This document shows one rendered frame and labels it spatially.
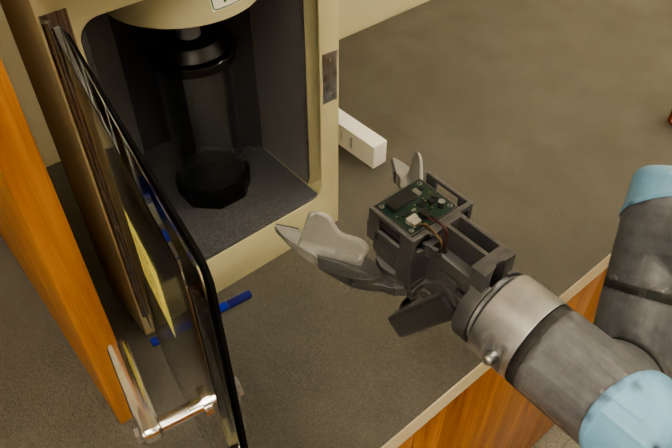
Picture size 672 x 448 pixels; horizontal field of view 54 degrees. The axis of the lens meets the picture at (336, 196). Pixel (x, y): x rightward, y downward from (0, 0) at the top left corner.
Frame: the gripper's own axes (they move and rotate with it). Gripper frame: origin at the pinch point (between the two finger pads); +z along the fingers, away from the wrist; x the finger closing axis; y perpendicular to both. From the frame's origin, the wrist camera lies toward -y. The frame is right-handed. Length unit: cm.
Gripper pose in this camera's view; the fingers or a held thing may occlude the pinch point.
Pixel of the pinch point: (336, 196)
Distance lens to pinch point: 65.3
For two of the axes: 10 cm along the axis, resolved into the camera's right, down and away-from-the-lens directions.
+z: -6.4, -5.3, 5.6
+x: -7.7, 4.4, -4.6
